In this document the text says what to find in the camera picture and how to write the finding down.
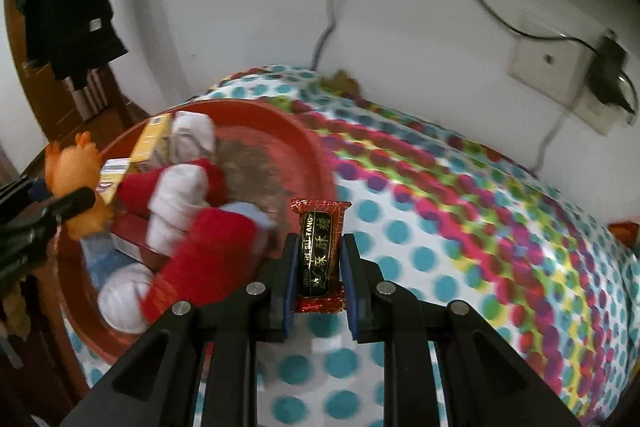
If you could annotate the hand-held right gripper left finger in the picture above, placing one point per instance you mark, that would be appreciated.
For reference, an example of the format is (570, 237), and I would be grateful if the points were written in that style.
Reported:
(290, 292)

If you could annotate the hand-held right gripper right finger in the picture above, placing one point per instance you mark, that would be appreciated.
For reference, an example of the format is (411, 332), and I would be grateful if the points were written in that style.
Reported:
(350, 294)

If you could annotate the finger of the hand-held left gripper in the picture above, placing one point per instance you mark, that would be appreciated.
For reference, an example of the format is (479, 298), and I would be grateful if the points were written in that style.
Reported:
(30, 237)
(22, 192)

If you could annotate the red candy packet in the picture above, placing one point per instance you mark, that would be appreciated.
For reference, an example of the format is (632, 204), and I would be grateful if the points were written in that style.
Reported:
(320, 252)

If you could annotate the orange rubber toy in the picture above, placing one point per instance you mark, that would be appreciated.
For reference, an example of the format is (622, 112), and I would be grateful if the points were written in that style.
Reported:
(75, 172)

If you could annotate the light blue sock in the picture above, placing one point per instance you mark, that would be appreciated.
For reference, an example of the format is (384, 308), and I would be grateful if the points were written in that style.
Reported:
(250, 222)
(100, 257)

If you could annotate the red sock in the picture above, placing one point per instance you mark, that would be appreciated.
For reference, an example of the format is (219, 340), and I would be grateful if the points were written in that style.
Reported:
(135, 194)
(210, 252)

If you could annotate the white and yellow medicine box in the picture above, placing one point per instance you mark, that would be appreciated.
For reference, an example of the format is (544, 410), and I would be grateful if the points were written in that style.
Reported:
(112, 179)

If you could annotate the dark red carton box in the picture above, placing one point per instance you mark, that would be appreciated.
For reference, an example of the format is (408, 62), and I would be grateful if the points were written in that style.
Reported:
(132, 239)

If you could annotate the white sock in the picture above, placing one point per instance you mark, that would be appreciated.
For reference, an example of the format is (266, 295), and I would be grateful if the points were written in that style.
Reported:
(175, 202)
(122, 302)
(192, 137)

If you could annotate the red round tray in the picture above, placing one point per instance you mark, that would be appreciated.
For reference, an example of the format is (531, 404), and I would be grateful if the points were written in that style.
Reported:
(295, 157)

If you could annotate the yellow carton box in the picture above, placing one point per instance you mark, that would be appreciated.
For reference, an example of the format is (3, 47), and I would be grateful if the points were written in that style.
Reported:
(150, 142)

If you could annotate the wooden chair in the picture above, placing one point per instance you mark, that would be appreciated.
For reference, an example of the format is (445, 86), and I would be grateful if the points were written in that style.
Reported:
(60, 107)

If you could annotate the polka-dot tablecloth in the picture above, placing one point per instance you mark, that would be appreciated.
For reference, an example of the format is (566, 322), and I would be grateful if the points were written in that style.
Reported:
(475, 217)

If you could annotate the brown dried scrap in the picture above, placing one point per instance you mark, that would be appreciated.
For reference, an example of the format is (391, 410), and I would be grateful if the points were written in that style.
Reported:
(342, 82)

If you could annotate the orange red box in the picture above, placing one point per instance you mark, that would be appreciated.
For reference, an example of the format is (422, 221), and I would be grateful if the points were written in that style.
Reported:
(627, 233)

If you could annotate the black charger adapter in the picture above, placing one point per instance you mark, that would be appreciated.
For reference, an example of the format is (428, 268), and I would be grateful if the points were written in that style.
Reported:
(607, 72)

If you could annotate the beige wall socket plate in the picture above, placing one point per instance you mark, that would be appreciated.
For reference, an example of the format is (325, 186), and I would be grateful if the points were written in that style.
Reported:
(542, 62)

